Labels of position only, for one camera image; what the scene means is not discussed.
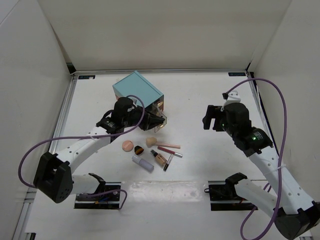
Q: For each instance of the clear drawer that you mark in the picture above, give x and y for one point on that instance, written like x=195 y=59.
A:
x=157 y=121

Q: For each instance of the teal orange drawer organizer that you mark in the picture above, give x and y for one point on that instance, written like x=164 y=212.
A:
x=137 y=85

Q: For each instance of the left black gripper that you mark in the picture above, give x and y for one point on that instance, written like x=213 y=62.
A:
x=152 y=121

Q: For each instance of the beige makeup sponge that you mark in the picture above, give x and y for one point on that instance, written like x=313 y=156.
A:
x=150 y=141

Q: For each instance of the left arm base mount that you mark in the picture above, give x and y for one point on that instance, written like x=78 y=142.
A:
x=92 y=192

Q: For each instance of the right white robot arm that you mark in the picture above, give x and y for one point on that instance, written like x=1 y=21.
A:
x=293 y=211

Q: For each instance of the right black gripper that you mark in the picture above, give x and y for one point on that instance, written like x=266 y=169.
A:
x=212 y=113

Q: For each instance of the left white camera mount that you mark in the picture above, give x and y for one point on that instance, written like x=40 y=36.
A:
x=131 y=105

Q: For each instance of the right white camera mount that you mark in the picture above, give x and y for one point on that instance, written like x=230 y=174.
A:
x=231 y=97

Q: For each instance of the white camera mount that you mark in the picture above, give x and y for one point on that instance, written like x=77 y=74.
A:
x=231 y=97
x=131 y=105

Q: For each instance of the pink tube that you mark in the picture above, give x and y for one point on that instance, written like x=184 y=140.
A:
x=168 y=145

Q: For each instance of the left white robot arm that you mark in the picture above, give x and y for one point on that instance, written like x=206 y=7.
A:
x=55 y=175

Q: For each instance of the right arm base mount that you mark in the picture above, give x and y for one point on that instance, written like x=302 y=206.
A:
x=223 y=197

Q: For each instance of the red lip gloss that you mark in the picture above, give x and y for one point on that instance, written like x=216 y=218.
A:
x=170 y=151

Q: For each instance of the foundation bottle black cap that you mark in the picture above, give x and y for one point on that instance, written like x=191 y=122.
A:
x=161 y=160

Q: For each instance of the black silver eyeliner pen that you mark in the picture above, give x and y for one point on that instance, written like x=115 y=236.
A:
x=168 y=162

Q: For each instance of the round peach powder puff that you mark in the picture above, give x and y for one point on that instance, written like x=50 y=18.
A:
x=127 y=146

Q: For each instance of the white lavender bottle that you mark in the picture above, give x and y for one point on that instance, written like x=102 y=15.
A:
x=143 y=163

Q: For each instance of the small black kabuki brush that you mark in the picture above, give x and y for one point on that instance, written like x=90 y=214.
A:
x=138 y=150

